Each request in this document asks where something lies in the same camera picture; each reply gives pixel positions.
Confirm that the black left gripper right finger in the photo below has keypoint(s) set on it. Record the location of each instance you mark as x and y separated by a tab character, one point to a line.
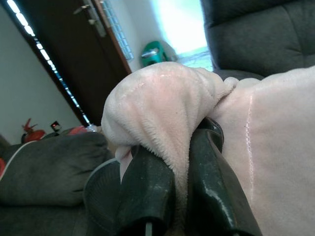
211	191

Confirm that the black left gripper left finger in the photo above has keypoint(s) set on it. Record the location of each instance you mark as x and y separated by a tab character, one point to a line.
145	196

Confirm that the pale pink plush pillow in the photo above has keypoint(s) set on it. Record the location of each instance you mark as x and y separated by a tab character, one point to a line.
283	147

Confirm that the dark grey sofa cushion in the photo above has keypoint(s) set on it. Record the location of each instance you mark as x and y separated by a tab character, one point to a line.
49	169

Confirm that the dark grey fabric sofa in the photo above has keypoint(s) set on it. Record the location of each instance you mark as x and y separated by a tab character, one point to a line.
258	44

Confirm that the dark cushion with white piping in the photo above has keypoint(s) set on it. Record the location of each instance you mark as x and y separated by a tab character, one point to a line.
103	196

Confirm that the red pink cloth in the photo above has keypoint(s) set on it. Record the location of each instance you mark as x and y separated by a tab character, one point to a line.
78	129

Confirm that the black device with red light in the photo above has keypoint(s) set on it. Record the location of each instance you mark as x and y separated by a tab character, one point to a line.
55	126

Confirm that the red fire extinguisher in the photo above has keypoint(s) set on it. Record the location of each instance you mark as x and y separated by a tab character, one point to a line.
33	135

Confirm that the green plastic stool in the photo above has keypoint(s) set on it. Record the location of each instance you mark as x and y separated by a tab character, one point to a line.
153	55

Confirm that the dark brown wooden door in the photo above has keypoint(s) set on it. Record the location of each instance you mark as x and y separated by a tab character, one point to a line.
73	61

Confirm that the glass block window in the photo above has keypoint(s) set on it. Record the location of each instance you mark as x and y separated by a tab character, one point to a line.
120	32

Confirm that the narrow glass block strip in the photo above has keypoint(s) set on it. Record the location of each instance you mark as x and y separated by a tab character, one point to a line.
44	52

